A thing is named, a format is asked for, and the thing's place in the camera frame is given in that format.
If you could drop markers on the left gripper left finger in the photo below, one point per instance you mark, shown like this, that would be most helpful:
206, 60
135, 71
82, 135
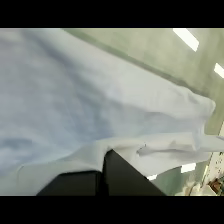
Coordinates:
75, 185

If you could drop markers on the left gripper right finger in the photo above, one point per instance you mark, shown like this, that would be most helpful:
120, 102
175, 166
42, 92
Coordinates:
128, 180

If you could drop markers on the light blue shirt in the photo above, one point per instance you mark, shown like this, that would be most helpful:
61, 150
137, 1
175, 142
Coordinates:
83, 100

